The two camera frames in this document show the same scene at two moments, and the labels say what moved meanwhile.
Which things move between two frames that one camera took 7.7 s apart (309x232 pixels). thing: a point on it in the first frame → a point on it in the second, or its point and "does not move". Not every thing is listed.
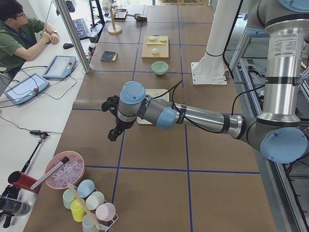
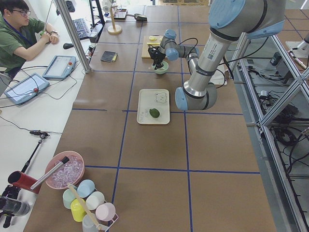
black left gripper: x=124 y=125 → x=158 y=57
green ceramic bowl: x=160 y=67 does not move
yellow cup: x=77 y=210 does not move
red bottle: x=24 y=181 does not move
